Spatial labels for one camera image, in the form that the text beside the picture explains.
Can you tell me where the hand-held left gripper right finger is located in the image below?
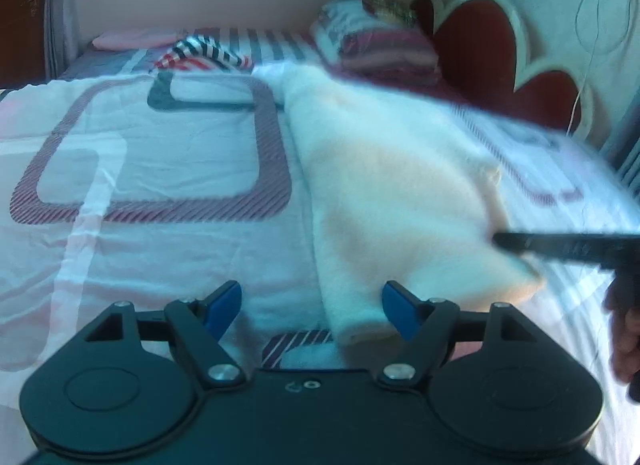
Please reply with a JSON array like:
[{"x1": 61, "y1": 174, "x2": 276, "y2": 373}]
[{"x1": 377, "y1": 280, "x2": 542, "y2": 392}]

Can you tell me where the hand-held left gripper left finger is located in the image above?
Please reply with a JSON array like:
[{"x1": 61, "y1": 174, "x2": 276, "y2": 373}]
[{"x1": 82, "y1": 280, "x2": 246, "y2": 392}]

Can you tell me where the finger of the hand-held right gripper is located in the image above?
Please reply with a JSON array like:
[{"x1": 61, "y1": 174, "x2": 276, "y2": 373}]
[{"x1": 492, "y1": 231, "x2": 621, "y2": 271}]

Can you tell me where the white fluffy blanket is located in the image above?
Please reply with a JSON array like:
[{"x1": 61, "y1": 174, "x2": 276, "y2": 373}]
[{"x1": 252, "y1": 64, "x2": 547, "y2": 347}]

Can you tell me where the person's right hand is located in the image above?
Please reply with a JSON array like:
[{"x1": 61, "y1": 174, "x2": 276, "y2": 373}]
[{"x1": 604, "y1": 290, "x2": 640, "y2": 387}]

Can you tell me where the red scalloped headboard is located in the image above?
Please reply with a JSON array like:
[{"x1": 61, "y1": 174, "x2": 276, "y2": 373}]
[{"x1": 410, "y1": 0, "x2": 597, "y2": 134}]

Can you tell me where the black white red striped garment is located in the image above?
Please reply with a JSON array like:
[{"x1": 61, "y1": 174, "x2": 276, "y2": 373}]
[{"x1": 155, "y1": 36, "x2": 252, "y2": 72}]

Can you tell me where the striped pillow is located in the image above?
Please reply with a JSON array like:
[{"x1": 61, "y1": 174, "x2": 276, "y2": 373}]
[{"x1": 310, "y1": 0, "x2": 442, "y2": 82}]

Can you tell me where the striped bedsheet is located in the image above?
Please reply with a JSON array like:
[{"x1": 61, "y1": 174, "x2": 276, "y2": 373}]
[{"x1": 60, "y1": 27, "x2": 323, "y2": 82}]

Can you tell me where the pink pillow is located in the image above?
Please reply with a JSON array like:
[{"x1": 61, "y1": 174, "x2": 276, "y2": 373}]
[{"x1": 92, "y1": 28, "x2": 192, "y2": 52}]

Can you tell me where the colourful patterned cloth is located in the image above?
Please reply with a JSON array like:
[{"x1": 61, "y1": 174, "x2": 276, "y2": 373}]
[{"x1": 361, "y1": 0, "x2": 420, "y2": 26}]

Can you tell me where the long grey curtain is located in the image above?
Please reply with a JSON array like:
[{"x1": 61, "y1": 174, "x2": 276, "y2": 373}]
[{"x1": 42, "y1": 0, "x2": 82, "y2": 80}]

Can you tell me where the brown wooden wardrobe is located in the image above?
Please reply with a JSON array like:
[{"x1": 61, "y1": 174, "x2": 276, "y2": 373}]
[{"x1": 0, "y1": 0, "x2": 51, "y2": 88}]

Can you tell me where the thin wall cable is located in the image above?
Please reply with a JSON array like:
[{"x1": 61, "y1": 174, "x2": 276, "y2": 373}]
[{"x1": 566, "y1": 0, "x2": 637, "y2": 136}]

